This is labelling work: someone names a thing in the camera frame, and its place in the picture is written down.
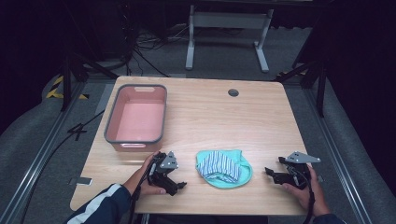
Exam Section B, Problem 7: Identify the person's left hand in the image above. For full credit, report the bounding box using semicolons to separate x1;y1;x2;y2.
122;151;168;197

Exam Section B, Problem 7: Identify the teal and striped cloth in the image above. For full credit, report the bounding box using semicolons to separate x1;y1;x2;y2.
195;148;254;189

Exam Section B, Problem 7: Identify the aluminium floor rail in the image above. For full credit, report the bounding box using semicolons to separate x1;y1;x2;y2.
304;87;373;224
0;81;86;224

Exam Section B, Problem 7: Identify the person's right hand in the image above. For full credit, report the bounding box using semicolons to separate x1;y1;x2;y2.
281;164;332;217

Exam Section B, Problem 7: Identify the bundle of black cables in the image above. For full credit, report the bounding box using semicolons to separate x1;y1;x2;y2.
122;21;190;78

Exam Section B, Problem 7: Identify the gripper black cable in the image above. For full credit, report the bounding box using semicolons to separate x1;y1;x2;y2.
304;169;316;224
127;161;157;224

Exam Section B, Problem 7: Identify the white metal desk frame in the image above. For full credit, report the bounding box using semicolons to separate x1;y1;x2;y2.
185;4;275;74

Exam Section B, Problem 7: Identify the black metal stand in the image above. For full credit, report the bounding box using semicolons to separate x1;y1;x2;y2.
60;50;120;112
273;57;329;119

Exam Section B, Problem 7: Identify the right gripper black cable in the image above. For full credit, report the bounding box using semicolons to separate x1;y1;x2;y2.
304;169;316;224

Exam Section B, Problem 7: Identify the black floor cable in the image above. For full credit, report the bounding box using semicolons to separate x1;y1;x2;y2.
18;109;106;224

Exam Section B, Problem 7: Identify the silver tape piece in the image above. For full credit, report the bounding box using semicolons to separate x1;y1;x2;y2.
68;175;93;187

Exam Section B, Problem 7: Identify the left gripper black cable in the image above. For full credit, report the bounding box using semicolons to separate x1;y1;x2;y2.
127;161;157;224

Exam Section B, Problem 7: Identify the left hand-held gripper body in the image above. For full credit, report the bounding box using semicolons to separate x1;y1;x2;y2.
147;150;180;193

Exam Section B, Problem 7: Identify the pink bin with grey rim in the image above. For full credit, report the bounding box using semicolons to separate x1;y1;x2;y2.
103;83;168;153

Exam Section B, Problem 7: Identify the yellow and black floor tape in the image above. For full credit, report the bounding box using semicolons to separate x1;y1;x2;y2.
45;75;91;101

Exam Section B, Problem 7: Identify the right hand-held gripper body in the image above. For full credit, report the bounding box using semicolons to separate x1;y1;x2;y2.
277;150;322;190

